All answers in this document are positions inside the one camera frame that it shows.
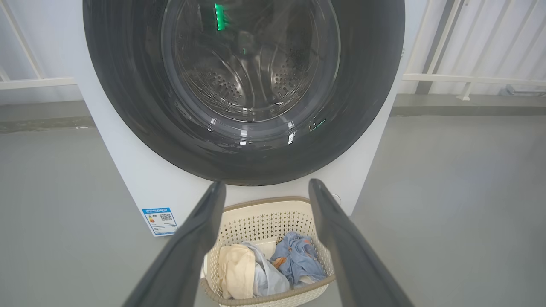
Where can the white railing frame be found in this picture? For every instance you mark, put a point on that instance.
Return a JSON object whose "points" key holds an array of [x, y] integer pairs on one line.
{"points": [[38, 82], [448, 78]]}

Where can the perforated steel drum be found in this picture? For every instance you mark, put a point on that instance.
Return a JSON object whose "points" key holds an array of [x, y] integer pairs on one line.
{"points": [[256, 85]]}

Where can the dark round washing machine door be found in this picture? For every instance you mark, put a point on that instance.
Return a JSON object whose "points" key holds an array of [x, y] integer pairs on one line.
{"points": [[128, 106]]}

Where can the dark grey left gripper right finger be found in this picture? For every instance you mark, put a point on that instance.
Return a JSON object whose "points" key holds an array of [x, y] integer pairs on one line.
{"points": [[345, 256]]}

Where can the blue energy label sticker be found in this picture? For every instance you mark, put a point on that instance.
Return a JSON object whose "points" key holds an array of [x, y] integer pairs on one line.
{"points": [[160, 221]]}

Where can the cream garment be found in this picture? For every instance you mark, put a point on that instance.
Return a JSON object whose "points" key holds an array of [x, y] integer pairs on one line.
{"points": [[236, 268]]}

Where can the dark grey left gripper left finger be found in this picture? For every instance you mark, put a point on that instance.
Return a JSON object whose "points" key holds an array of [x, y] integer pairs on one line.
{"points": [[187, 251]]}

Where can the white and light blue garment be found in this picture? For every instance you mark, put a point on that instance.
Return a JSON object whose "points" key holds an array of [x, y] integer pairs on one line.
{"points": [[268, 277]]}

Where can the cream perforated laundry basket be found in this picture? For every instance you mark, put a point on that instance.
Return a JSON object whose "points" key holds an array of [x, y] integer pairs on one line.
{"points": [[264, 217]]}

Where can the white washing machine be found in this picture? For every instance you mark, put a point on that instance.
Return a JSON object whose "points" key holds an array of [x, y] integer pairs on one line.
{"points": [[128, 170]]}

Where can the blue patterned garment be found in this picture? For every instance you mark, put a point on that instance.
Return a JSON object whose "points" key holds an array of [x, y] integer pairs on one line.
{"points": [[298, 260]]}

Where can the round white filter cover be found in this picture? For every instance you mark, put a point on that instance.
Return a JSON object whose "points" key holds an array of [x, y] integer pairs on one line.
{"points": [[338, 198]]}

